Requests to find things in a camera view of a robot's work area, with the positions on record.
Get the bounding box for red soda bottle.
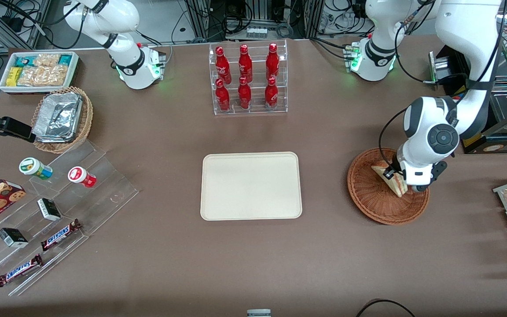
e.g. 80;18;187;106
265;77;279;110
215;78;231;111
215;46;232;85
238;77;252;110
238;44;253;83
266;43;280;82

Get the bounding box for yellow snack packet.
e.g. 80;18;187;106
6;67;23;87

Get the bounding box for black looped cable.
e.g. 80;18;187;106
356;299;417;317

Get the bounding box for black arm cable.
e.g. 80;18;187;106
378;0;507;177

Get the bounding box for red lid cup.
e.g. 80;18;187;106
68;166;97;188

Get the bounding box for Snickers bar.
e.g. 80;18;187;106
0;254;44;288
41;219;82;251

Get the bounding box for brown round wicker basket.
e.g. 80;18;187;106
347;147;430;225

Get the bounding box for white rectangular bin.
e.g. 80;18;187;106
0;51;80;95

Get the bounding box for green lid cup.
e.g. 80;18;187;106
19;157;53;180

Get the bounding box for small black box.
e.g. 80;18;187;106
37;198;62;221
0;228;29;248

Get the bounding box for clear acrylic bottle rack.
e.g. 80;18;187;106
209;39;288;116

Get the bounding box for aluminium frame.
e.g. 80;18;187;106
0;0;54;55

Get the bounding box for clear cracker bag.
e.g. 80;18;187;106
17;66;47;86
33;54;60;67
44;65;68;86

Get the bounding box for light tan wicker basket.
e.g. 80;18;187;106
31;86;94;154

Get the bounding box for clear acrylic stepped stand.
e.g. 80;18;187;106
0;140;140;296

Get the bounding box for triangular sandwich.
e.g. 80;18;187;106
370;161;409;198

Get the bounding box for cream plastic tray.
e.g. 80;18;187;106
200;152;303;221

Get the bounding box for aluminium foil tray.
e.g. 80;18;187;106
32;92;83;144

